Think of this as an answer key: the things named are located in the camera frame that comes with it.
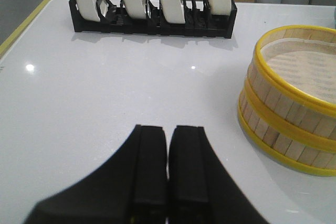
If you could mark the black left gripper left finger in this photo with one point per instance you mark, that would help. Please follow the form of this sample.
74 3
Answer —
130 187

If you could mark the bamboo steamer basket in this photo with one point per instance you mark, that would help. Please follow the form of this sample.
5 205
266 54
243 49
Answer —
286 142
286 101

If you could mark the black dish rack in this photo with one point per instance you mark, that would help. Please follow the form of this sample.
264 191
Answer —
198 22

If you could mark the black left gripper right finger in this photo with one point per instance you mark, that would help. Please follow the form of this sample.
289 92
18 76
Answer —
200 188

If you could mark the liner paper in upper basket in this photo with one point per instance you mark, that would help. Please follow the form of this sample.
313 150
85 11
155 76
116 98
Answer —
308 65

